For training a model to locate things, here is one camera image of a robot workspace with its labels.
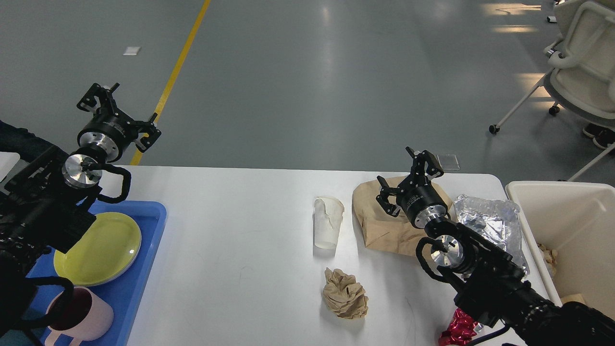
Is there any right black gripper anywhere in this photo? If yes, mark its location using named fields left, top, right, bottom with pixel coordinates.
left=376, top=147, right=449, bottom=229

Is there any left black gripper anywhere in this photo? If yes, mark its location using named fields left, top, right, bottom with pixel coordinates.
left=76, top=83, right=162, bottom=163

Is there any yellow plastic plate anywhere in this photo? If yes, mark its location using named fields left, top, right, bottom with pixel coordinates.
left=53, top=212, right=141, bottom=286

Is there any pink mug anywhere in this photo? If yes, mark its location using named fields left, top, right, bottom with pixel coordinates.
left=44, top=286, right=114, bottom=346

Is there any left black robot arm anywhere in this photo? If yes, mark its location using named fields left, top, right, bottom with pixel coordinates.
left=0, top=83, right=162, bottom=346

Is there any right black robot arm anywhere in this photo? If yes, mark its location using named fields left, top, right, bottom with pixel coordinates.
left=376, top=147, right=615, bottom=346

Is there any clear floor plate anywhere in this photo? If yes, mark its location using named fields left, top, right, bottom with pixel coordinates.
left=436, top=154, right=461, bottom=171

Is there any brown paper bag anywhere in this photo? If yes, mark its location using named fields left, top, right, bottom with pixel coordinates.
left=352, top=180, right=426, bottom=257

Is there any white floor marker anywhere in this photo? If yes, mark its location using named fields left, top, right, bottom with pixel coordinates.
left=123, top=46, right=141, bottom=56

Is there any white paper cup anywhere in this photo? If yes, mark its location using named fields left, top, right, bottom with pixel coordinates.
left=313, top=196, right=345, bottom=250

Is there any dark clothed person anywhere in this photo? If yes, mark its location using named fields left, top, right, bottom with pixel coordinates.
left=0, top=121, right=69, bottom=163

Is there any crumpled aluminium foil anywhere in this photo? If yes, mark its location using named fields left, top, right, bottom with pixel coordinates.
left=453, top=195, right=530, bottom=277

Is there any crumpled brown paper ball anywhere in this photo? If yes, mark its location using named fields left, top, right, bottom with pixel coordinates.
left=321, top=268, right=369, bottom=320

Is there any pale green plate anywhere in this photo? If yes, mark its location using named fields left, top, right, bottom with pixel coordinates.
left=91, top=235, right=142, bottom=286

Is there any red shiny wrapper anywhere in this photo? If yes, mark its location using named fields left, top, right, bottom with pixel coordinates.
left=437, top=308, right=483, bottom=346

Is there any beige waste bin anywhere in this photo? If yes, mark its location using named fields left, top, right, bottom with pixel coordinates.
left=505, top=181, right=615, bottom=318

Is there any blue plastic tray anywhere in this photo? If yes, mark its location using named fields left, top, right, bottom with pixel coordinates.
left=24, top=201, right=167, bottom=346

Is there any black shoe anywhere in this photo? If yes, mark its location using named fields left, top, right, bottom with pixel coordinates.
left=582, top=124, right=615, bottom=149

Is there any white office chair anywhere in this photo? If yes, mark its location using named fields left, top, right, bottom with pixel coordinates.
left=488, top=0, right=615, bottom=181

